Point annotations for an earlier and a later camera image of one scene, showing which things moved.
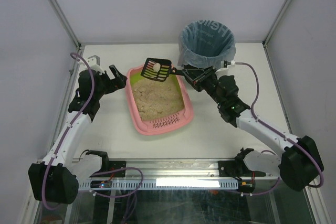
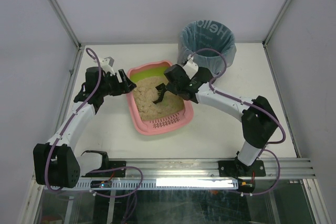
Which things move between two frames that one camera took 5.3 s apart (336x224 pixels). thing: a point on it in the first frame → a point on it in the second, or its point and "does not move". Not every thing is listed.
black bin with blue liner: x=205 y=43 does not move
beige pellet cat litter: x=155 y=99 does not move
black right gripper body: x=197 y=78 → x=171 y=86
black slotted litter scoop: x=159 y=68 → x=161 y=89
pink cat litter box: x=156 y=107 does not move
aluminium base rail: x=221 y=169 does not move
